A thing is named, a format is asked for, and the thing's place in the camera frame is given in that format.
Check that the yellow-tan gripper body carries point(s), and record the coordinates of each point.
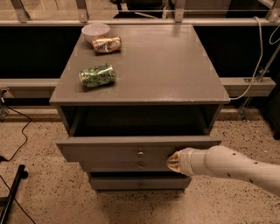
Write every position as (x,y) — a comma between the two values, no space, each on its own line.
(184,161)

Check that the grey top drawer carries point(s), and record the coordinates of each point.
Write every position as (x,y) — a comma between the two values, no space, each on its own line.
(129,148)

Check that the grey drawer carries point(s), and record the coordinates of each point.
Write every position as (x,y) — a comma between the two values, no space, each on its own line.
(130,166)
(129,148)
(134,181)

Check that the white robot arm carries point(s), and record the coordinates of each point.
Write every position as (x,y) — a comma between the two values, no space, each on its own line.
(222,162)

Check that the grey middle drawer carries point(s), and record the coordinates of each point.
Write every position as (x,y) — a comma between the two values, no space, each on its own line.
(130,166)

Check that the grey wooden drawer cabinet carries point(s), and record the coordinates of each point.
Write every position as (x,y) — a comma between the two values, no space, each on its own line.
(126,112)

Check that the grey bottom drawer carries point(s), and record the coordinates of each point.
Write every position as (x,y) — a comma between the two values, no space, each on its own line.
(134,181)

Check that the green crumpled snack can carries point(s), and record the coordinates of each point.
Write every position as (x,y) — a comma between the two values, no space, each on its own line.
(96,76)

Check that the black stand leg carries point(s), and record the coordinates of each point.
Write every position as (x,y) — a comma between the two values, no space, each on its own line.
(6,202)

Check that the white bowl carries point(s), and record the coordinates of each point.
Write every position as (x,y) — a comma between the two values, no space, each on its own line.
(94,31)

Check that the metal railing frame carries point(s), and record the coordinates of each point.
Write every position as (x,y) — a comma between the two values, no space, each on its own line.
(140,17)

